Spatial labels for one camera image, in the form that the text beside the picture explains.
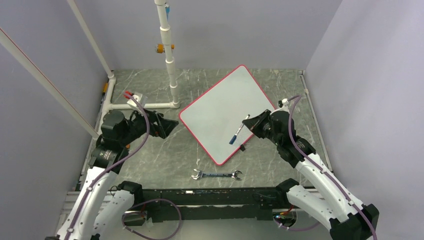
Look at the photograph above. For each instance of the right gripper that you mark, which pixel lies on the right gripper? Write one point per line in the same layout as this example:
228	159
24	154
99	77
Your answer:
255	123

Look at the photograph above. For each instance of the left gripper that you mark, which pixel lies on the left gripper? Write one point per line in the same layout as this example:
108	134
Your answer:
165	126

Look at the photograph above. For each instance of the white dry erase marker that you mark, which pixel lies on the white dry erase marker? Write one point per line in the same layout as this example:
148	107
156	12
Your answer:
241	127

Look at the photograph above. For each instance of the pink framed whiteboard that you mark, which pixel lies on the pink framed whiteboard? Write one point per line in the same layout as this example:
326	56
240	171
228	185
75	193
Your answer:
214	117

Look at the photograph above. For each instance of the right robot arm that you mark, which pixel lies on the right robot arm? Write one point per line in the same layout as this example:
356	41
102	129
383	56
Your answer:
345	216

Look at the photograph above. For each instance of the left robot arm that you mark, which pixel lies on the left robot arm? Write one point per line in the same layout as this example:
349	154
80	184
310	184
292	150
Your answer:
87	221

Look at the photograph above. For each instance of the silver open end wrench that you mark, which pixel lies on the silver open end wrench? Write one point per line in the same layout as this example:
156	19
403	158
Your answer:
200	174

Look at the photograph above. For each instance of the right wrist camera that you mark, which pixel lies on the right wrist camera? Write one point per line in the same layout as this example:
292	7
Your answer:
284	104

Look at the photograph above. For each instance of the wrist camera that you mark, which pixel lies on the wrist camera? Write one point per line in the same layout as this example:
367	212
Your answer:
284	104
136	100

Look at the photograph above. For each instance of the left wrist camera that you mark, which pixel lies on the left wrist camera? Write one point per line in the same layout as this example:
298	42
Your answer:
136	100

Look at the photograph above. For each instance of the white PVC pipe frame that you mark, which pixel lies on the white PVC pipe frame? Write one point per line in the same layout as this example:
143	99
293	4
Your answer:
165	47

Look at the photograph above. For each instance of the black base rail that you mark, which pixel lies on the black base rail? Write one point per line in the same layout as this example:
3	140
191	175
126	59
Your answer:
259	203

